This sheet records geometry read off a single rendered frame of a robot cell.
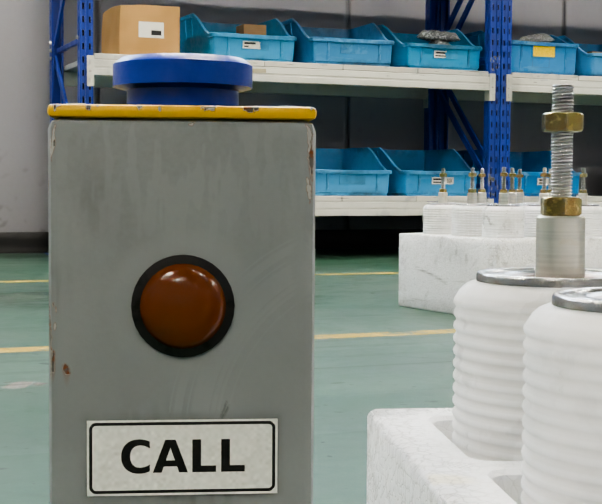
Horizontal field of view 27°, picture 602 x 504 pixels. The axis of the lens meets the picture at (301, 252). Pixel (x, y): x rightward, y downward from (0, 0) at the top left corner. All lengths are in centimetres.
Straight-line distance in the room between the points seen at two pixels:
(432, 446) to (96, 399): 25
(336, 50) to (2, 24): 143
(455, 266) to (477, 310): 235
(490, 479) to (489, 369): 7
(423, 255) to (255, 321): 268
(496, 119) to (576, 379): 506
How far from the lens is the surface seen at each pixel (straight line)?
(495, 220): 284
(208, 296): 33
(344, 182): 518
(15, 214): 552
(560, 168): 58
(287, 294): 33
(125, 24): 495
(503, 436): 55
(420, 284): 302
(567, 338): 44
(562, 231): 57
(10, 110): 553
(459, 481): 50
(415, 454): 54
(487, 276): 57
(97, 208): 33
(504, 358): 55
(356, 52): 522
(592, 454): 44
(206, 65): 35
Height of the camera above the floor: 29
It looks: 3 degrees down
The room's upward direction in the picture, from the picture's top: straight up
